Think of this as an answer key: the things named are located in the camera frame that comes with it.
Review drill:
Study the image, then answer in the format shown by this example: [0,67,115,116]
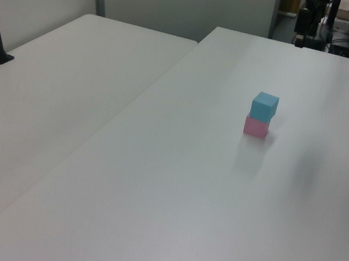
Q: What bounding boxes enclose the black equipment box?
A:
[328,36,349,59]

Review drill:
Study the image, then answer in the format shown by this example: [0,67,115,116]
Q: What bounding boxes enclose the blue cube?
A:
[249,90,281,125]

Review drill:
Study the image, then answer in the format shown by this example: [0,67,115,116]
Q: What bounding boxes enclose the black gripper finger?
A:
[308,38,325,52]
[293,33,308,48]

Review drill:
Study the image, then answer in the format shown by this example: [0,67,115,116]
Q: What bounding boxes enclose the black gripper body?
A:
[293,5,329,42]

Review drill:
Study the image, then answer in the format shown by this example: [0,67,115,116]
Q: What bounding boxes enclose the white side table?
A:
[0,0,201,256]

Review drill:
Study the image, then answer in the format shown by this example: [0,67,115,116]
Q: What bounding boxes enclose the pink cube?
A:
[242,112,271,140]

